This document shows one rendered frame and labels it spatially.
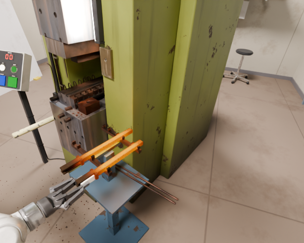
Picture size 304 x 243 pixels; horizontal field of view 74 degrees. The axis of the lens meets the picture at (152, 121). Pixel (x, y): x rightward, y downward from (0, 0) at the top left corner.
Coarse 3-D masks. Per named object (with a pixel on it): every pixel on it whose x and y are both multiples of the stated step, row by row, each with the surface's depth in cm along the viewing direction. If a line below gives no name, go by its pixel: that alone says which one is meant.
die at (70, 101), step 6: (96, 78) 171; (102, 78) 170; (78, 84) 160; (84, 84) 158; (90, 84) 156; (102, 84) 159; (66, 90) 151; (72, 90) 149; (84, 90) 148; (96, 90) 151; (60, 96) 148; (66, 96) 142; (72, 96) 141; (78, 96) 141; (84, 96) 144; (102, 96) 158; (66, 102) 146; (72, 102) 140
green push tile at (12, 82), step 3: (9, 78) 150; (12, 78) 150; (15, 78) 149; (9, 81) 150; (12, 81) 150; (15, 81) 149; (9, 84) 150; (12, 84) 150; (15, 84) 150; (15, 87) 150
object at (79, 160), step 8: (128, 128) 122; (120, 136) 115; (104, 144) 109; (112, 144) 112; (88, 152) 103; (96, 152) 105; (72, 160) 98; (80, 160) 98; (64, 168) 93; (72, 168) 97
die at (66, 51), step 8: (48, 40) 125; (56, 40) 119; (88, 40) 129; (48, 48) 129; (56, 48) 123; (64, 48) 118; (72, 48) 122; (80, 48) 127; (88, 48) 131; (96, 48) 136; (64, 56) 122; (72, 56) 125
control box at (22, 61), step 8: (0, 56) 151; (8, 56) 150; (16, 56) 149; (24, 56) 148; (0, 64) 151; (8, 64) 150; (16, 64) 149; (24, 64) 149; (0, 72) 152; (8, 72) 151; (16, 72) 150; (24, 72) 151; (24, 80) 152; (8, 88) 152; (16, 88) 151; (24, 88) 153
